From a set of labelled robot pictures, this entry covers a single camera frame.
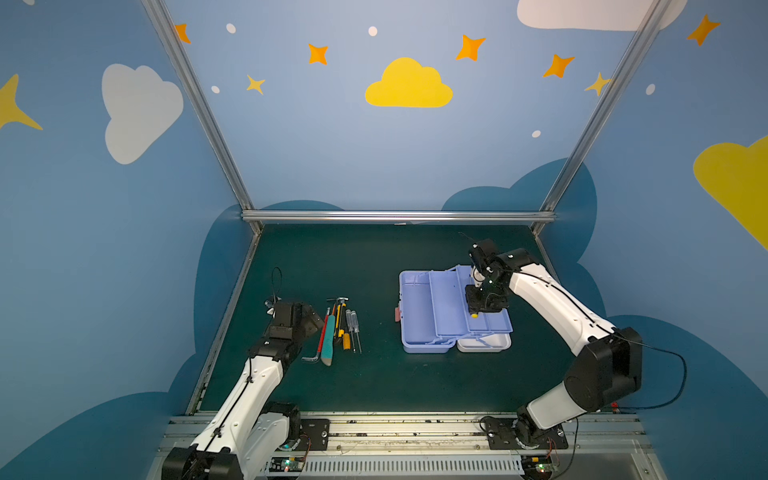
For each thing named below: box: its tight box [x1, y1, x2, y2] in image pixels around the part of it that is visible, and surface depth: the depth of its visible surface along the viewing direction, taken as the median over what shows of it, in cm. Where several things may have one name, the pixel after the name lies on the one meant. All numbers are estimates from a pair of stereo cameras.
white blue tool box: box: [395, 265, 513, 353], surface depth 88 cm
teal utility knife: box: [321, 314, 336, 367], surface depth 90 cm
